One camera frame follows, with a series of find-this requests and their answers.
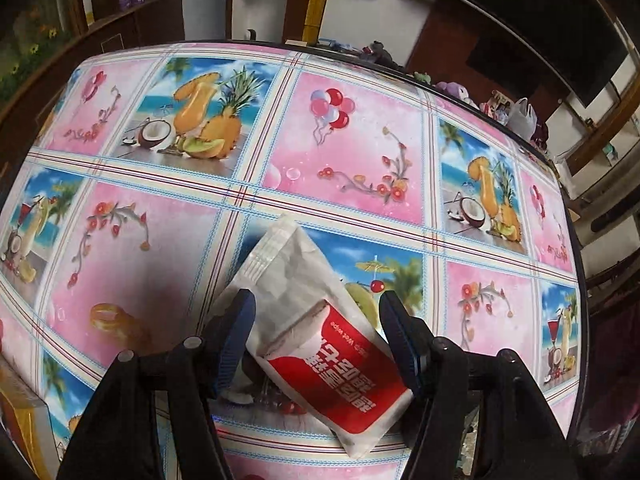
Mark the white plastic bag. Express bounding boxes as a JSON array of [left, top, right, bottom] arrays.
[[505, 97, 539, 139]]

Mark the yellow wooden post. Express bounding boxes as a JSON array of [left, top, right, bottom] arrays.
[[302, 0, 331, 43]]

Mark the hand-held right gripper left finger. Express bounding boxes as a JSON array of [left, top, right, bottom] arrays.
[[56, 287, 258, 480]]

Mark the dark plush toy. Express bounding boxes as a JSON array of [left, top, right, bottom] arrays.
[[362, 40, 401, 68]]

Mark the black television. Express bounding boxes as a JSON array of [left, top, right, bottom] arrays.
[[434, 0, 628, 108]]

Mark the purple plush toy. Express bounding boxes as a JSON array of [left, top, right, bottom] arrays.
[[446, 81, 474, 107]]

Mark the wooden chair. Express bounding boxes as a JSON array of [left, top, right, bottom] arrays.
[[575, 195, 640, 311]]

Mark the fruit print tablecloth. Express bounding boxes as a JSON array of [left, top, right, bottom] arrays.
[[0, 42, 583, 480]]

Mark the flower wall poster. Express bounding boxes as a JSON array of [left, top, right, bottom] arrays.
[[0, 5, 76, 92]]

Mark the brown wooden cabinet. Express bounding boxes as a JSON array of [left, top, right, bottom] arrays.
[[65, 0, 187, 55]]

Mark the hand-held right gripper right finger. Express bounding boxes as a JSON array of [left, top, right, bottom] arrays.
[[378, 290, 566, 480]]

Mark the yellow cardboard box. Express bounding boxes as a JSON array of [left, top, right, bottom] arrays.
[[0, 355, 53, 466]]

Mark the red white wet wipe packet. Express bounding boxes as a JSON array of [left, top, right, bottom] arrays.
[[216, 214, 415, 458]]

